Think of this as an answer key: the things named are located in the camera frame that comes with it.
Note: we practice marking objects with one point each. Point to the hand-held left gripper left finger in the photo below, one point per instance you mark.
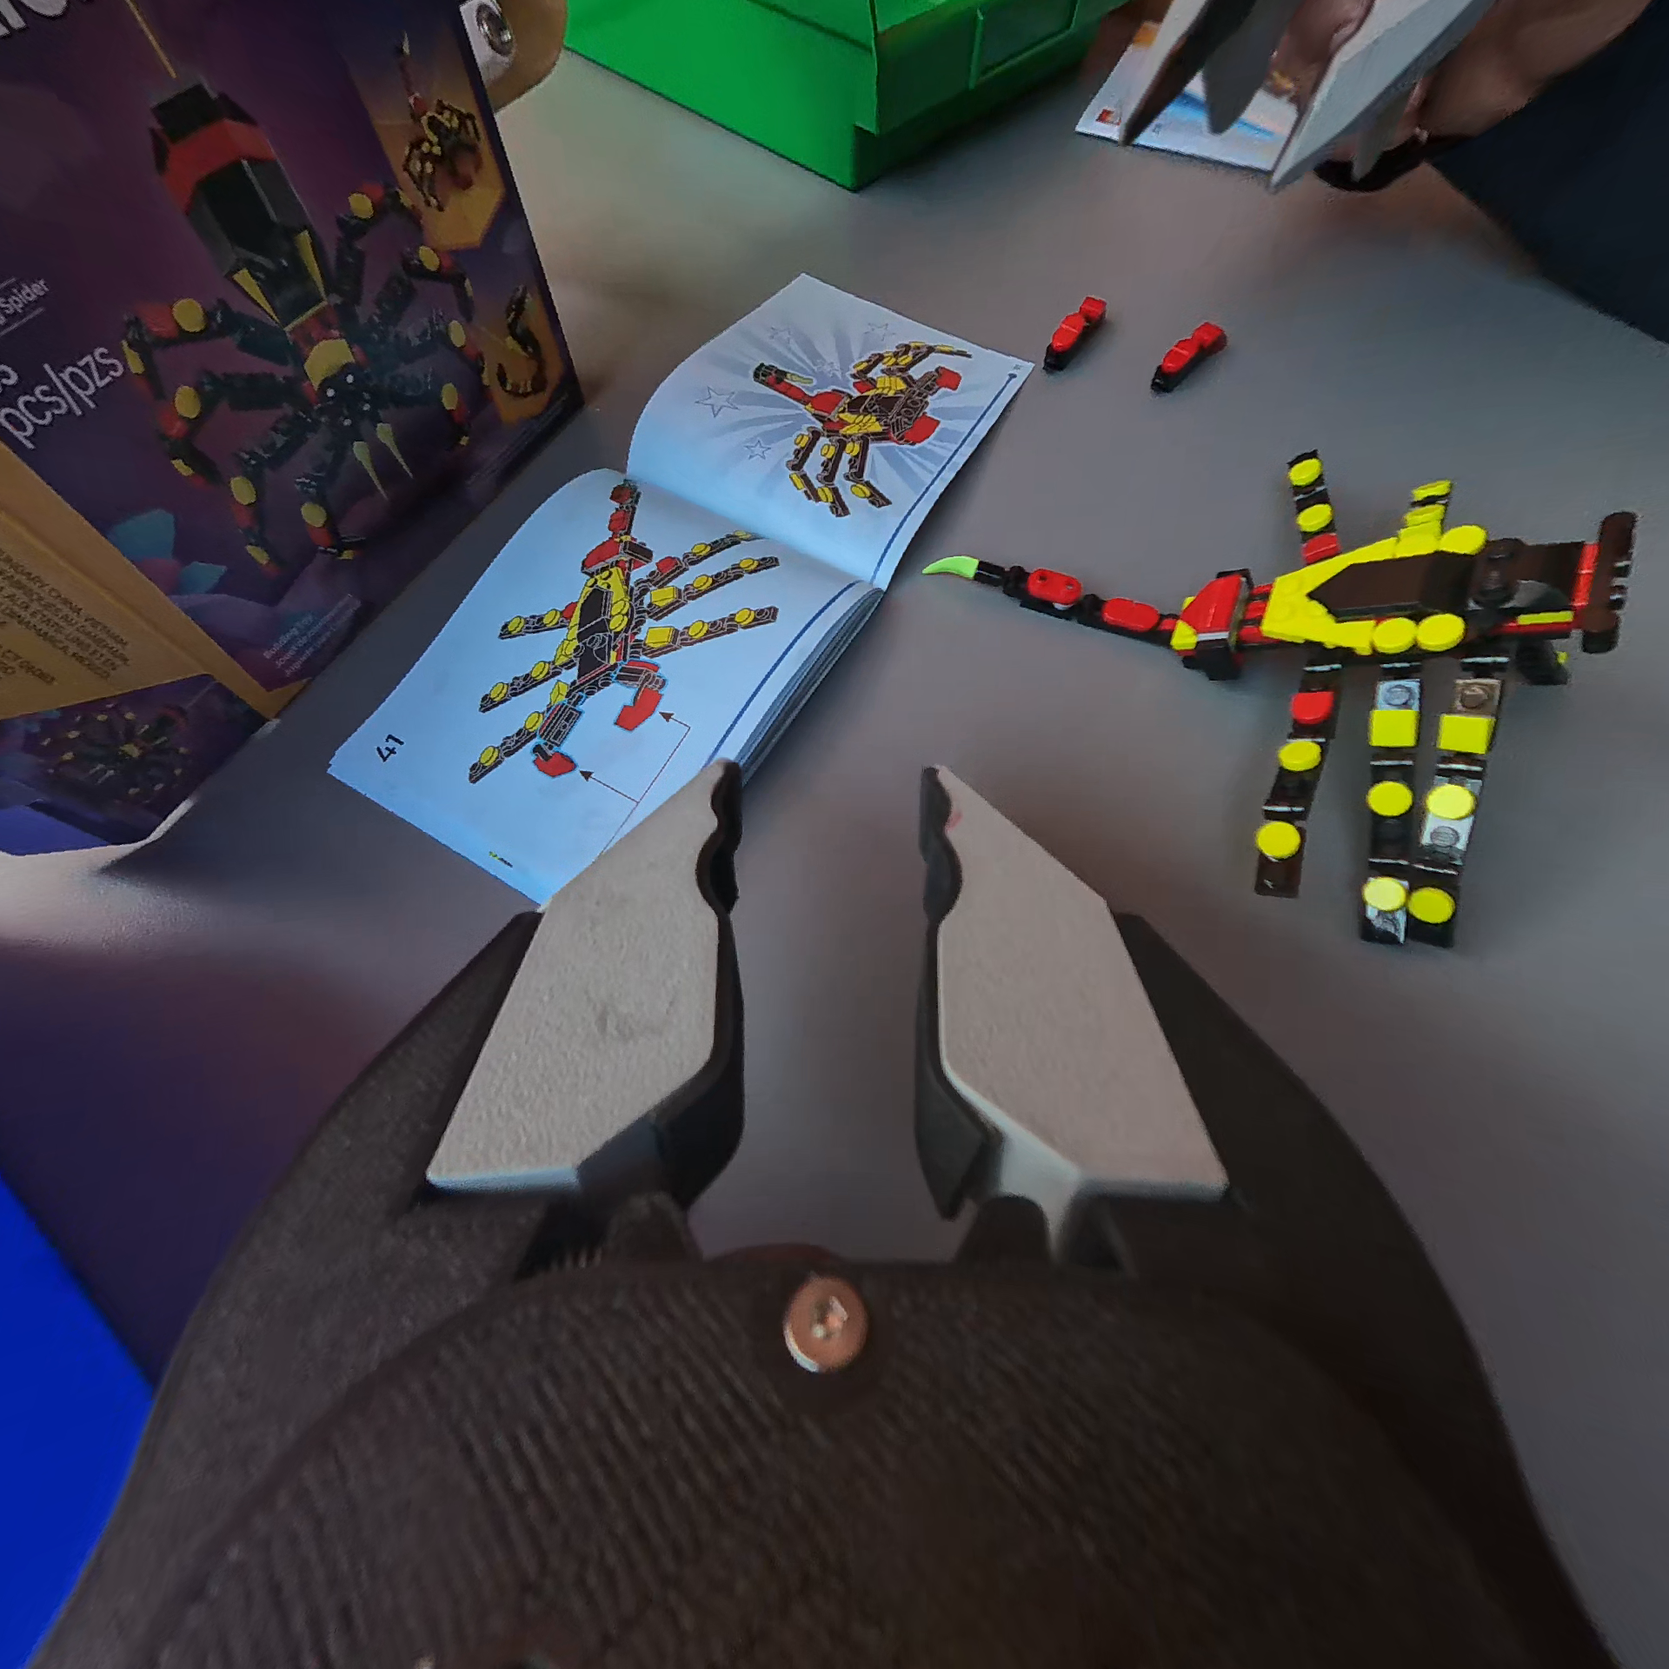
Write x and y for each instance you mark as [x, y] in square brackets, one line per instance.
[587, 1030]

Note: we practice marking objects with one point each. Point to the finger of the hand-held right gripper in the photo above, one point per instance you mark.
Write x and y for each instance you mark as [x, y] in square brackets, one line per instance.
[1238, 51]
[1384, 65]

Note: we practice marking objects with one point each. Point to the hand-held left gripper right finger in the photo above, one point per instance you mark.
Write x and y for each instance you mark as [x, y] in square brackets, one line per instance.
[1070, 1044]

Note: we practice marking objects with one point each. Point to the red black lego claw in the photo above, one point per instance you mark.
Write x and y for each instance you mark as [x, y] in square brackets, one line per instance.
[1076, 332]
[1187, 359]

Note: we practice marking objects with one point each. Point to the yellow black lego scorpion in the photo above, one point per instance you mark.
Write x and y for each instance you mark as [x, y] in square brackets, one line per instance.
[1356, 600]

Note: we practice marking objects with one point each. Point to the purple lego set box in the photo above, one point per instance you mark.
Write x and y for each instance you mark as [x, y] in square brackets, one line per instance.
[262, 391]

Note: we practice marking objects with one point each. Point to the person's right hand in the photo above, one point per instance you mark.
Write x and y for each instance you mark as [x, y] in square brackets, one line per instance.
[1460, 90]

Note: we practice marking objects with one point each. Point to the small white booklet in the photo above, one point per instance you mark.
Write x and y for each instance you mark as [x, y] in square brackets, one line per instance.
[1174, 124]

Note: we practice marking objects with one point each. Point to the person's dark clothing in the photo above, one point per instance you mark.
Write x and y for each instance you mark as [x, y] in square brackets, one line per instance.
[1578, 157]

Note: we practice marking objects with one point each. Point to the green plastic box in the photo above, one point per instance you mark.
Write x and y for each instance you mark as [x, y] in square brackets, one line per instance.
[783, 65]

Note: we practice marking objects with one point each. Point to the open scorpion instruction booklet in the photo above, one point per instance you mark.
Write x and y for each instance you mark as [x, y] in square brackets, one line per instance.
[731, 522]

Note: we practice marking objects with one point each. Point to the tan board with metal eyelet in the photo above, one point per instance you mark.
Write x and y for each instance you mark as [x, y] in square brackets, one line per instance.
[534, 51]

